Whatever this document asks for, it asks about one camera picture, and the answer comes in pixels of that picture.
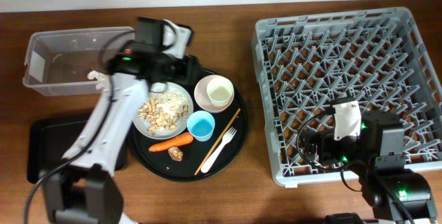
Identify pink bowl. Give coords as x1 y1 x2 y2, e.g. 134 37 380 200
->
194 75 235 113

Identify brown walnut shell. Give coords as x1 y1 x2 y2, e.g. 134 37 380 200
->
168 147 184 162

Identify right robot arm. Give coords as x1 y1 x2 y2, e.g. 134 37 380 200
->
296 111 438 223

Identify peanut shells pile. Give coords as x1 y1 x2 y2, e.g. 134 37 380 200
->
134 97 190 136

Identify white tissue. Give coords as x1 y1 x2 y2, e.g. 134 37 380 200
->
87 71 108 90

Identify white rice pile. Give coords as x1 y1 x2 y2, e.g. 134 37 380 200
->
153 88 187 113

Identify clear plastic bin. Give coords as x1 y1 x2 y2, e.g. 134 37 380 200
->
23 26 133 96

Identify wooden chopstick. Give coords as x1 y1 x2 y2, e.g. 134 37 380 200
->
194 109 241 176

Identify white plastic fork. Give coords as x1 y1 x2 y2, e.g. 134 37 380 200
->
200 127 238 173

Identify grey plate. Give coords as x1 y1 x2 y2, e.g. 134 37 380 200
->
133 82 193 140

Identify cream cup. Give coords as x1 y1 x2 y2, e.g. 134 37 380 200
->
206 76 234 107

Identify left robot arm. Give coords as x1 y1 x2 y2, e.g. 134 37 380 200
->
36 40 201 223

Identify grey dishwasher rack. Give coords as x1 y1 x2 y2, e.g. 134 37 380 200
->
251 7 441 188

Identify black round tray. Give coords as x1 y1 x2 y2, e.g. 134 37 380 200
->
126 89 249 182

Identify black rectangular bin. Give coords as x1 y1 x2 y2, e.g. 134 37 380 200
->
27 113 129 184

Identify orange carrot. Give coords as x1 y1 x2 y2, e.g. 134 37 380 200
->
148 132 194 152

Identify blue cup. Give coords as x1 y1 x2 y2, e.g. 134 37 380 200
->
187 111 215 142

